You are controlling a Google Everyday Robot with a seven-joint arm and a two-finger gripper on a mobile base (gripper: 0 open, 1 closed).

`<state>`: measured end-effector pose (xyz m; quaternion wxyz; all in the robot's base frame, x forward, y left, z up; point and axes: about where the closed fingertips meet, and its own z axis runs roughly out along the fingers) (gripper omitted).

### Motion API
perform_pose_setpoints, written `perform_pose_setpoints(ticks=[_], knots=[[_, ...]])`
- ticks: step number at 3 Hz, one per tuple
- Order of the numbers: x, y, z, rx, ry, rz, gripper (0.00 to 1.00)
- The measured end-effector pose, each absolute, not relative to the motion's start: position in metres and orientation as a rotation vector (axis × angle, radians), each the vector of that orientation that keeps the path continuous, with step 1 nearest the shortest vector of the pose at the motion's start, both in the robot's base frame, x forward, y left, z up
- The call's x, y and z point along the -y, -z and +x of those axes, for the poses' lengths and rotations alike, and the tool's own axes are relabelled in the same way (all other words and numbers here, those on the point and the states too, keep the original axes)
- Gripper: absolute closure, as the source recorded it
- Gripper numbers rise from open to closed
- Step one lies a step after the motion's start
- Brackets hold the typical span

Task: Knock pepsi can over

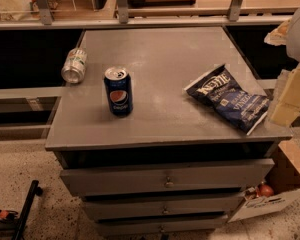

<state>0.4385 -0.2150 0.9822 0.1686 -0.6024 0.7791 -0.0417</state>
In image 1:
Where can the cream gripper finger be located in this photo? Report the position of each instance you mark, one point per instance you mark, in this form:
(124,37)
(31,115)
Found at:
(285,106)
(278,36)

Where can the blue pepsi can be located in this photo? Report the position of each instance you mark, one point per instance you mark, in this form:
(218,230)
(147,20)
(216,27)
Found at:
(118,86)

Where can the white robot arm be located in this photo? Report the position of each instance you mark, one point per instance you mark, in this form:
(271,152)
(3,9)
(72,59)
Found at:
(293,38)

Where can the silver green soda can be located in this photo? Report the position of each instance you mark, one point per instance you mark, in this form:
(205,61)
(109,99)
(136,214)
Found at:
(74,67)

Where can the blue kettle chips bag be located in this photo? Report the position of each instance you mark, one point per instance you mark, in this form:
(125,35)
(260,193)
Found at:
(219,90)

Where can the cardboard box on floor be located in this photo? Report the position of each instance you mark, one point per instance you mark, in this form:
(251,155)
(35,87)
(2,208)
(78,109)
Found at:
(283,178)

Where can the top grey drawer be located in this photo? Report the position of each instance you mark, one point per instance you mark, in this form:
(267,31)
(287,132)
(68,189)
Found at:
(165,177)

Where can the grey drawer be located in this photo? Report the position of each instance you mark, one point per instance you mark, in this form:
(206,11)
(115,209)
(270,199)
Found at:
(165,177)
(161,225)
(161,206)

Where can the red onion in box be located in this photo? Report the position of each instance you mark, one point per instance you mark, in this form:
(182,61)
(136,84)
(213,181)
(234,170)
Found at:
(265,190)

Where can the middle grey drawer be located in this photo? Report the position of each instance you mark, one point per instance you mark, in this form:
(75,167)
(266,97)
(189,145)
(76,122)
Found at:
(161,206)

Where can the grey drawer cabinet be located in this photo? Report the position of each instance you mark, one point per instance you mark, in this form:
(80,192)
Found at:
(166,126)

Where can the bottom grey drawer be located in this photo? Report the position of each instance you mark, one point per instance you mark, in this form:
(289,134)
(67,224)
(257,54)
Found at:
(161,225)

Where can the black stand leg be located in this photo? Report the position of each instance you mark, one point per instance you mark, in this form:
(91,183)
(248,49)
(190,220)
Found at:
(34,190)

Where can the metal shelf rail frame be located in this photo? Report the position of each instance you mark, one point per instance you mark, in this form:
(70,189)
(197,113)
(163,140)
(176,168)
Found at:
(70,14)

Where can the orange black cable clamp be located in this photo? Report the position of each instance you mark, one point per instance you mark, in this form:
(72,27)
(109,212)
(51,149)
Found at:
(8,216)

